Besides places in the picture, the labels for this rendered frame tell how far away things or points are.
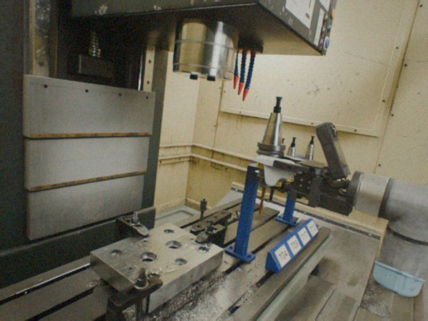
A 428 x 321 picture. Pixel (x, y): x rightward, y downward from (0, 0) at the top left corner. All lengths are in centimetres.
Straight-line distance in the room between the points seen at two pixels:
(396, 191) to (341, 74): 116
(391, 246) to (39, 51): 98
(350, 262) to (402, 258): 98
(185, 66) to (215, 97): 128
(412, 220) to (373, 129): 107
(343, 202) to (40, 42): 89
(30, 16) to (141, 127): 50
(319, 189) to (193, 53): 41
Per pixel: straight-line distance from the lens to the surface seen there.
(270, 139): 63
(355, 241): 166
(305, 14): 79
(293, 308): 114
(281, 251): 105
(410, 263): 60
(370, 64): 165
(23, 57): 103
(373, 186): 58
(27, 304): 86
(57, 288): 89
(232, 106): 190
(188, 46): 72
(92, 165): 112
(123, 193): 125
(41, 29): 101
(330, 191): 61
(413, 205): 57
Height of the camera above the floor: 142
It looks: 12 degrees down
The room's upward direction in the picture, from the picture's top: 8 degrees clockwise
